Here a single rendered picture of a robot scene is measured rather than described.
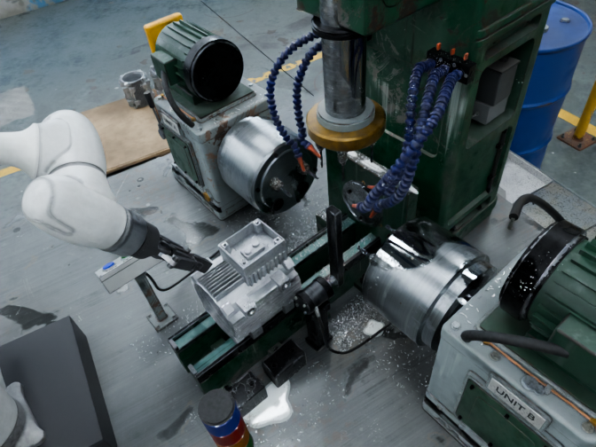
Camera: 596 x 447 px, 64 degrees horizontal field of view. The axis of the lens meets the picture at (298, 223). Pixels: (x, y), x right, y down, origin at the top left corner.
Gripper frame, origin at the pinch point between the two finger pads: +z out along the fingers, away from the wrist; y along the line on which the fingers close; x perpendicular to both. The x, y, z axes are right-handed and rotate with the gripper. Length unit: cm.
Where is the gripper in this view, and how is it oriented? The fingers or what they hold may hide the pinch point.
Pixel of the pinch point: (198, 262)
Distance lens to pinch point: 112.9
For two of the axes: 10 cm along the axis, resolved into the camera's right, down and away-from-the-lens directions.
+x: -6.1, 7.9, 0.3
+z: 4.6, 3.3, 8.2
